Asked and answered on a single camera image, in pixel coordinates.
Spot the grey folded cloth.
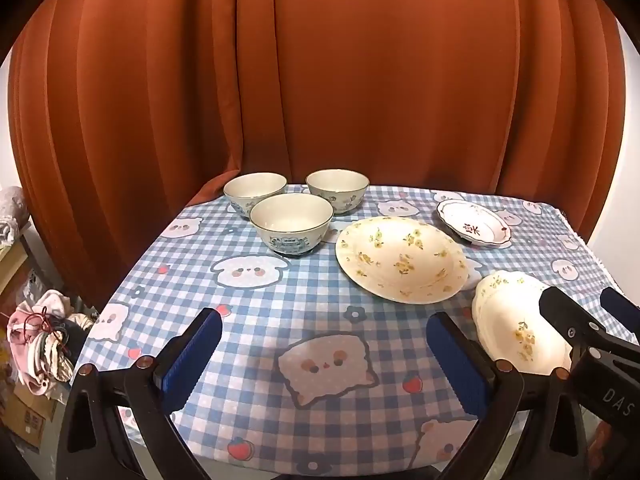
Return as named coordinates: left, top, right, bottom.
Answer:
left=0, top=186, right=29, bottom=248

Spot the small deep cream floral plate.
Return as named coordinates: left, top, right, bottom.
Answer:
left=471, top=270, right=573, bottom=375

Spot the cardboard box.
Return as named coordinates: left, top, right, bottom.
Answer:
left=0, top=385, right=57, bottom=452

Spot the large cream floral plate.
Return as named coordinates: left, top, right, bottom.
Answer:
left=335, top=216, right=470, bottom=305

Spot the white plate red scalloped rim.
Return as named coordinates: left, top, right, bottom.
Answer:
left=436, top=199, right=514, bottom=250

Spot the pink clothes pile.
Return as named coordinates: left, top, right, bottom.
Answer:
left=6, top=289, right=97, bottom=397

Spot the white bowl green floral pattern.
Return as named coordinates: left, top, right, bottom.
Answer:
left=305, top=169, right=370, bottom=216
left=223, top=172, right=288, bottom=219

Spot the white bowl blue pattern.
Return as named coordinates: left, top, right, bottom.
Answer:
left=249, top=193, right=334, bottom=259

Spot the blue checked cartoon tablecloth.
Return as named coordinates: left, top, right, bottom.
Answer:
left=75, top=182, right=640, bottom=476

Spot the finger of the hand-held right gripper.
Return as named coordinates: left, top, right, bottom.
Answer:
left=600, top=287, right=640, bottom=336
left=538, top=286, right=608, bottom=356

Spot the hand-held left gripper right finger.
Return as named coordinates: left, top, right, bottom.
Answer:
left=425, top=311, right=588, bottom=480

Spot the orange curtain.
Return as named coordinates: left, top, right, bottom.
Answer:
left=7, top=0, right=632, bottom=311

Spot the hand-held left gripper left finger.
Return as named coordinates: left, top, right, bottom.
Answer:
left=56, top=307, right=224, bottom=480

